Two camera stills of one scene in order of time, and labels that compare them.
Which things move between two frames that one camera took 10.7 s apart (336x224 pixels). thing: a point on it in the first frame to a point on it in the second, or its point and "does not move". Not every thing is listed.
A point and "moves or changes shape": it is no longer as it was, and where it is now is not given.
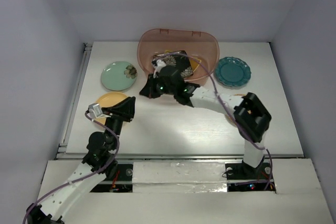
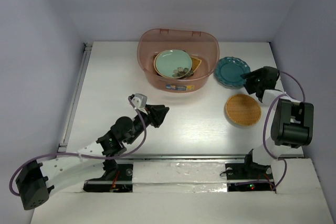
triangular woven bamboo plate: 195,63 does not move
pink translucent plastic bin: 201,45 does not move
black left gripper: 123,111 to 155,115
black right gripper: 148,89 to 249,86
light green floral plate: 119,75 to 174,64
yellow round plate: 107,99 moves or changes shape
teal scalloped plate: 232,71 does not move
